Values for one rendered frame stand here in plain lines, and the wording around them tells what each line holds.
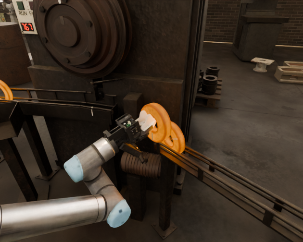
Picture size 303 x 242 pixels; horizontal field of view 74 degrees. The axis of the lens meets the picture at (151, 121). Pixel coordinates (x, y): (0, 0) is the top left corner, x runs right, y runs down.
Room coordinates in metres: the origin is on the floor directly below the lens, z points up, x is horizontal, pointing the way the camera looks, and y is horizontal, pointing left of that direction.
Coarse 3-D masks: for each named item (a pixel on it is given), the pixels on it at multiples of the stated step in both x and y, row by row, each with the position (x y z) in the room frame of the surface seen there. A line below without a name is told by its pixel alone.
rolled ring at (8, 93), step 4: (0, 80) 1.23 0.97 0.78; (0, 84) 1.20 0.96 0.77; (4, 84) 1.22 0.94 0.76; (0, 88) 1.20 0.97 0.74; (4, 88) 1.20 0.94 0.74; (8, 88) 1.21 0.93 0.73; (4, 92) 1.20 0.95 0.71; (8, 92) 1.20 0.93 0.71; (8, 96) 1.19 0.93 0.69; (12, 96) 1.22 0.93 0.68
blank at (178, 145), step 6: (174, 126) 0.70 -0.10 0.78; (174, 132) 0.68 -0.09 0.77; (180, 132) 0.68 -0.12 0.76; (168, 138) 0.74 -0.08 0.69; (174, 138) 0.67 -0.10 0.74; (180, 138) 0.66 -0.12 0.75; (168, 144) 0.71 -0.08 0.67; (174, 144) 0.67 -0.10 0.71; (180, 144) 0.65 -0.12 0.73; (180, 150) 0.65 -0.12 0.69
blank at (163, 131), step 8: (152, 104) 0.67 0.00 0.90; (152, 112) 0.65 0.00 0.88; (160, 112) 0.62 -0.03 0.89; (160, 120) 0.61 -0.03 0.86; (168, 120) 0.61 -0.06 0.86; (160, 128) 0.61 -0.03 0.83; (168, 128) 0.60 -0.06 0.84; (152, 136) 0.64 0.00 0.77; (160, 136) 0.61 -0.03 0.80; (168, 136) 0.61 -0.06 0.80
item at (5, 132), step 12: (0, 108) 1.02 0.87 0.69; (12, 108) 1.04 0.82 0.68; (0, 120) 1.01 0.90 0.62; (12, 120) 0.88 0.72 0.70; (24, 120) 1.04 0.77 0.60; (0, 132) 0.91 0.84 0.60; (12, 132) 0.90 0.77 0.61; (0, 144) 0.89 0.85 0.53; (12, 144) 0.93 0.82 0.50; (12, 156) 0.90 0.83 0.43; (12, 168) 0.89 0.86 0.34; (24, 168) 0.94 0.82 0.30; (24, 180) 0.90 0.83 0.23; (24, 192) 0.89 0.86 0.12; (36, 192) 0.95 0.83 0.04; (48, 192) 0.98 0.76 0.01
